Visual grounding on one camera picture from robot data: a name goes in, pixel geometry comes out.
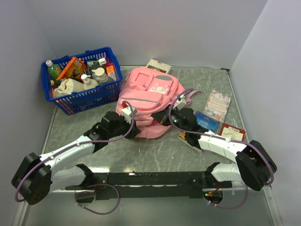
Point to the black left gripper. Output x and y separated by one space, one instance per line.
134 131

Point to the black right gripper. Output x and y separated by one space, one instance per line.
162 117

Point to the pink student backpack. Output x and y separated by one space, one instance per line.
149 91

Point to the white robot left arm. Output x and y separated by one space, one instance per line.
39 175

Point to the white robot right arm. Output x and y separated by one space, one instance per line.
251 164

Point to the beige cloth bag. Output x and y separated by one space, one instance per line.
67 87

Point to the blue Jane Eyre book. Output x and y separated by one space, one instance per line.
205 124

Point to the floral pink notebook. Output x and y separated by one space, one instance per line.
217 106

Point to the grey pump bottle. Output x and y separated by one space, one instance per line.
101 77

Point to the cream lotion bottle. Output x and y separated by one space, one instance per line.
89 83

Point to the white coffee cover book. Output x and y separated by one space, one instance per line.
158 66

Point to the blue plastic shopping basket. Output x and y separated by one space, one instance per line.
91 98

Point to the red framed card book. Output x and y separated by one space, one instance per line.
232 132

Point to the pink carton box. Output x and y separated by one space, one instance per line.
109 67

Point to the black packaged box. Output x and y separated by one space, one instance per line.
94 64

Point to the orange snack box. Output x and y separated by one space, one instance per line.
74 69

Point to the green drink bottle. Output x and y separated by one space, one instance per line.
54 70

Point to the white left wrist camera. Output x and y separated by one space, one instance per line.
128 113

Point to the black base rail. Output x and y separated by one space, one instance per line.
190 184

